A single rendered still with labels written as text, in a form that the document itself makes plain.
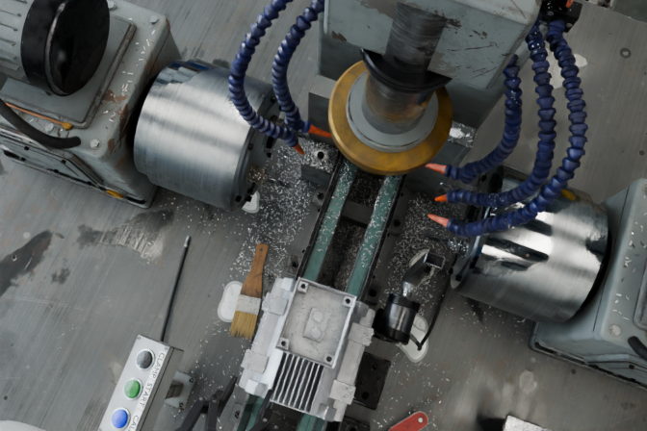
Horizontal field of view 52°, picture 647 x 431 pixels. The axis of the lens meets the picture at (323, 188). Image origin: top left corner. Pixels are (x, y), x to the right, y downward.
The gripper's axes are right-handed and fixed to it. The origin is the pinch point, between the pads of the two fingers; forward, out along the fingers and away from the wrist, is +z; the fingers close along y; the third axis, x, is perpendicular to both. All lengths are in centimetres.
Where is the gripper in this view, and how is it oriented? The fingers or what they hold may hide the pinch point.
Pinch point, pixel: (245, 401)
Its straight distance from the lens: 103.9
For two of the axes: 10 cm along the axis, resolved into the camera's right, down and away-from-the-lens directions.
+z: 1.5, -2.3, 9.6
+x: -3.1, 9.1, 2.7
